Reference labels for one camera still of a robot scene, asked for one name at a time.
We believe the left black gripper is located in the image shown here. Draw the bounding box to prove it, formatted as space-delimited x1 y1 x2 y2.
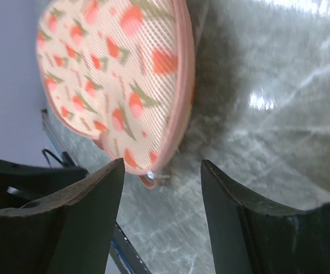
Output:
0 153 88 209

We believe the pink mesh laundry bag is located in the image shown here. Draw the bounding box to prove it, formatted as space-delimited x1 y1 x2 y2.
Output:
36 1 195 188

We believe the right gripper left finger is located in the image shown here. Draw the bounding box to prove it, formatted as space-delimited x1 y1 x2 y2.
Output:
0 159 124 273

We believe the black base beam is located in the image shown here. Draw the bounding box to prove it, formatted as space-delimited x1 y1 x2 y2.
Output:
109 223 151 274

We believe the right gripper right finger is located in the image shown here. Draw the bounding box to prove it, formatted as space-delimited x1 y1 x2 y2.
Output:
200 160 330 273

